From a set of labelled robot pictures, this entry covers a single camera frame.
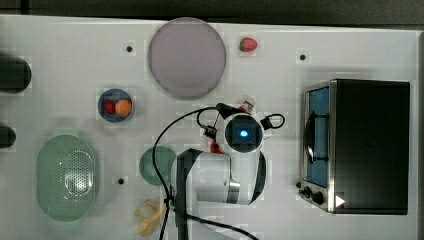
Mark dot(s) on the red toy fruit in bowl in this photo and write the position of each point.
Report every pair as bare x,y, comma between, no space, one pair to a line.
109,107

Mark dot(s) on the orange toy fruit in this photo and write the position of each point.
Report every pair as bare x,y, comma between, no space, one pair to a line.
123,107

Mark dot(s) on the green metal mug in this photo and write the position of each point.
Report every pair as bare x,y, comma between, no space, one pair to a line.
154,161

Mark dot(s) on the small black pot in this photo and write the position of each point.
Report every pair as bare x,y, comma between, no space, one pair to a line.
7,137

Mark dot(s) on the peeled toy banana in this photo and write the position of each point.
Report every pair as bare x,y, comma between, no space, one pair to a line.
149,214

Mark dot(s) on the blue bowl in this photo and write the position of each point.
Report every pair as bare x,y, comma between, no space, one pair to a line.
114,95

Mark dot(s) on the large black pot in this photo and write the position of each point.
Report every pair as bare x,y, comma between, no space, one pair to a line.
15,74

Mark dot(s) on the green colander basket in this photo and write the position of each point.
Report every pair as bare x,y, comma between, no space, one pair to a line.
66,184

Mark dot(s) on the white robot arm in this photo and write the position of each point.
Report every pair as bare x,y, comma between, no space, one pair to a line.
234,175

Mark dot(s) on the grey oval plate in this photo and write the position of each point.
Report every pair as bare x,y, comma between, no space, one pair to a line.
187,57

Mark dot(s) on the red toy strawberry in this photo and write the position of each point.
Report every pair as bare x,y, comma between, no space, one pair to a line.
248,44

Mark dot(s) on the black toaster oven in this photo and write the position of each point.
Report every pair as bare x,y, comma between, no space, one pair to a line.
356,146

